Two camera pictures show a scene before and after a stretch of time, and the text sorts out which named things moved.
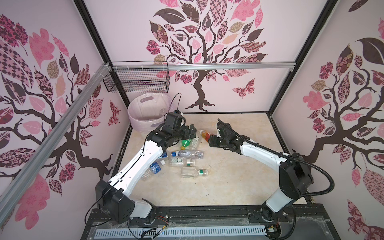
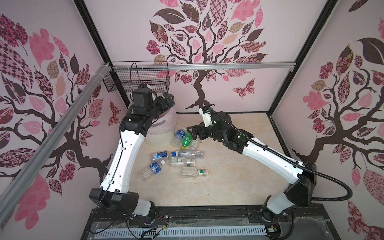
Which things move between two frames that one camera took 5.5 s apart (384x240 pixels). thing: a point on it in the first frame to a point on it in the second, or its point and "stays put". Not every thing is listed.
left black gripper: x=187 y=135 to x=165 y=106
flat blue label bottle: x=164 y=155 stays put
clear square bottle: x=191 y=172 stays put
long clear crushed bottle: x=188 y=154 stays put
